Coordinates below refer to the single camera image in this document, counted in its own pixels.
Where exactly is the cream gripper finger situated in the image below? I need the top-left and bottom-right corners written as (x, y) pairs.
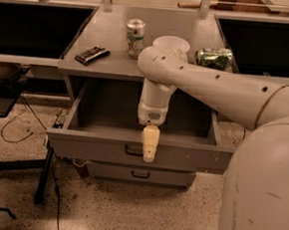
top-left (142, 124), bottom-right (160, 162)

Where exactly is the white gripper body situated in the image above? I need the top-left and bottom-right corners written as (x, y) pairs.
top-left (138, 102), bottom-right (168, 126)

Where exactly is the grey top drawer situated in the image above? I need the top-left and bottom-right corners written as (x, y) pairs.
top-left (48, 78), bottom-right (232, 171)

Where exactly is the grey drawer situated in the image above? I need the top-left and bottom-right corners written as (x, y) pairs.
top-left (87, 161), bottom-right (195, 187)
top-left (48, 78), bottom-right (232, 171)

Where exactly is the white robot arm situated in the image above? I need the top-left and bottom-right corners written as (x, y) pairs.
top-left (138, 47), bottom-right (289, 230)

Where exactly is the grey bottom drawer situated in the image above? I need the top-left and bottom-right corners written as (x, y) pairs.
top-left (87, 161), bottom-right (195, 187)

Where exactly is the grey drawer cabinet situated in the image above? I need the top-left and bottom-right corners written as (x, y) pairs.
top-left (58, 5), bottom-right (226, 185)

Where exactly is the brown cup on floor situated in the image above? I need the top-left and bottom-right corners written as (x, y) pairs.
top-left (73, 158), bottom-right (89, 178)

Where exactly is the white bowl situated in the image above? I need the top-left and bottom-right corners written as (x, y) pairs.
top-left (153, 36), bottom-right (190, 62)

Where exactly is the black snack bar packet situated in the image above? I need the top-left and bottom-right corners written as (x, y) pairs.
top-left (75, 46), bottom-right (111, 66)

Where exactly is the crumpled chip bag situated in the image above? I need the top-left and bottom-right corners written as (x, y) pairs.
top-left (53, 109), bottom-right (68, 128)

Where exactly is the upright white soda can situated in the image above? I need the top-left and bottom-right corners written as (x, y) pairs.
top-left (126, 18), bottom-right (145, 59)

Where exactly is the green soda can lying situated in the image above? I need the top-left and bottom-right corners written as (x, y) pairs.
top-left (194, 48), bottom-right (232, 71)

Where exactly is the black bin at left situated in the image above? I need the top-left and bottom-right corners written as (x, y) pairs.
top-left (0, 63), bottom-right (29, 117)

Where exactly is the black thin floor cable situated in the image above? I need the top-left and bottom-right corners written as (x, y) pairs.
top-left (0, 94), bottom-right (72, 230)

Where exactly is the black stand frame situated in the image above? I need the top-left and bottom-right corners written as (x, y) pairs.
top-left (0, 147), bottom-right (54, 204)

